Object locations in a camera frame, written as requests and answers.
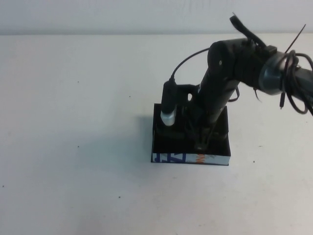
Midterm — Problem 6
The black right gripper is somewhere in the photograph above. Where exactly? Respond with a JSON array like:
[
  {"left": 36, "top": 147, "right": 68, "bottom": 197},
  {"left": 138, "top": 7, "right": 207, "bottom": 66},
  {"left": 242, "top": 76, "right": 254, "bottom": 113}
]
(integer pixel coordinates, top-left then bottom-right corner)
[{"left": 156, "top": 73, "right": 241, "bottom": 150}]

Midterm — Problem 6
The black printed glasses case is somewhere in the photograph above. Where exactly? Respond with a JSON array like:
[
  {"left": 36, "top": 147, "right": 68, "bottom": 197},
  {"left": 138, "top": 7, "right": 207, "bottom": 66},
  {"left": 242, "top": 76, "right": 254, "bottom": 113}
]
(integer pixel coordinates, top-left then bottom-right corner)
[{"left": 149, "top": 103, "right": 232, "bottom": 168}]

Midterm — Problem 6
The black zip tie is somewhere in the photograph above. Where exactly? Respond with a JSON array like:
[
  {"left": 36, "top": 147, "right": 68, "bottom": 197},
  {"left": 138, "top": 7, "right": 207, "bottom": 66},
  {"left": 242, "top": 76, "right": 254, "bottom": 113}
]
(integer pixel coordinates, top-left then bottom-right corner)
[{"left": 284, "top": 23, "right": 307, "bottom": 54}]

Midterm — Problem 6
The black silver-tipped wrist camera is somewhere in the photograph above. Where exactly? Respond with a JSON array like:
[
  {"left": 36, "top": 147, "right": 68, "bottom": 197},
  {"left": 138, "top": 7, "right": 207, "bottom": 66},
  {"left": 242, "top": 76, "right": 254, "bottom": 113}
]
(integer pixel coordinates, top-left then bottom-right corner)
[{"left": 159, "top": 80, "right": 178, "bottom": 127}]

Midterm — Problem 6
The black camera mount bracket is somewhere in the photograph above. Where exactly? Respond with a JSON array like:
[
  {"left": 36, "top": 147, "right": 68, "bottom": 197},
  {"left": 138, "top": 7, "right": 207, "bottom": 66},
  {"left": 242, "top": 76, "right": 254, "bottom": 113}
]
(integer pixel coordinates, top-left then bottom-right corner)
[{"left": 175, "top": 84, "right": 201, "bottom": 108}]

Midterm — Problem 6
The black camera cable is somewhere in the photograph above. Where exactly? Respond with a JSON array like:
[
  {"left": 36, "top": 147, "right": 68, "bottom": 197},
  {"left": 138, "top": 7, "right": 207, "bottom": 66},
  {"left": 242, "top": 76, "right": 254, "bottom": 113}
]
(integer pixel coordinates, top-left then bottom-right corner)
[{"left": 170, "top": 47, "right": 211, "bottom": 83}]

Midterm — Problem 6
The black looped cable bundle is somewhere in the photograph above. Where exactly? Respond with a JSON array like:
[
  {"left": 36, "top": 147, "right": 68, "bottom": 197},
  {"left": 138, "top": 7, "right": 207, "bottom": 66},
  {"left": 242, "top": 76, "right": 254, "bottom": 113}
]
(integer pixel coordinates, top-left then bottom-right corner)
[{"left": 278, "top": 50, "right": 313, "bottom": 114}]

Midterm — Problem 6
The black velcro strap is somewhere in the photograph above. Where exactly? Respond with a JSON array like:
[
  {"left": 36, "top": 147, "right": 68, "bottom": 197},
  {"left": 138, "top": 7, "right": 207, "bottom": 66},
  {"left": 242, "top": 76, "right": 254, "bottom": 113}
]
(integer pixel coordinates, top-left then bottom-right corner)
[{"left": 229, "top": 15, "right": 268, "bottom": 51}]

